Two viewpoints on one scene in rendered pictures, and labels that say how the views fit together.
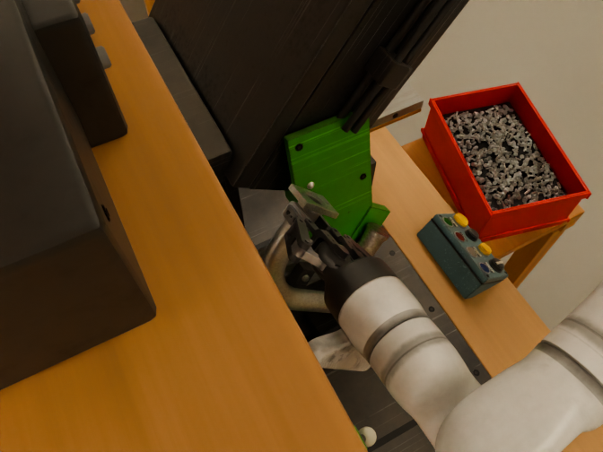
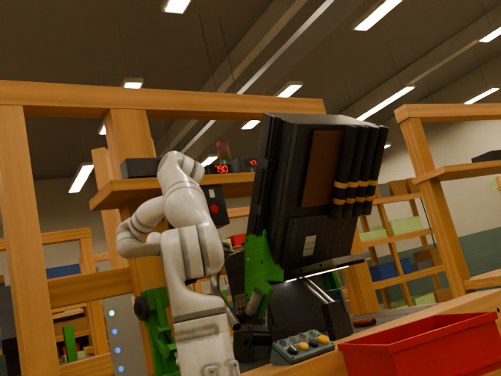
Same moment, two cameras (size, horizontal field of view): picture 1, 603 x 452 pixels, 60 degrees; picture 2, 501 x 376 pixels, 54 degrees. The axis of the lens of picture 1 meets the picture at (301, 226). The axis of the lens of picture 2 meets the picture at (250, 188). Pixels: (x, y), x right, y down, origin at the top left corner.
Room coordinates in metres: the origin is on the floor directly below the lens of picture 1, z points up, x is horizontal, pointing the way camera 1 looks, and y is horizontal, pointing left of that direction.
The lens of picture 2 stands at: (0.22, -1.59, 1.09)
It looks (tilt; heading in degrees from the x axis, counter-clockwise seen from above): 12 degrees up; 81
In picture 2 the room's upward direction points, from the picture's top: 13 degrees counter-clockwise
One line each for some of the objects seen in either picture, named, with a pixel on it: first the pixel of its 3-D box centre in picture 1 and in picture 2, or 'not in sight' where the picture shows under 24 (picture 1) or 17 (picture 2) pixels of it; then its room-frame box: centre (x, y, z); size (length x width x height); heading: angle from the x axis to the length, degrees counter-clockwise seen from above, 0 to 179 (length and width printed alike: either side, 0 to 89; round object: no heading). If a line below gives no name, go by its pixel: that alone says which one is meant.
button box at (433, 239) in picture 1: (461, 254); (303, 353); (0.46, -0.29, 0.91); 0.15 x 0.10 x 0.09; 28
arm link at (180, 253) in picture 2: not in sight; (191, 275); (0.22, -0.72, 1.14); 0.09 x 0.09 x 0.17; 1
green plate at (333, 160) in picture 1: (322, 169); (263, 263); (0.45, -0.03, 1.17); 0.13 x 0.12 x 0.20; 28
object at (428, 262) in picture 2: not in sight; (385, 258); (3.06, 5.46, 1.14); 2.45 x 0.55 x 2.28; 22
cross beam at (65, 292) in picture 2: not in sight; (214, 265); (0.31, 0.39, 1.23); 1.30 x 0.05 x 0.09; 28
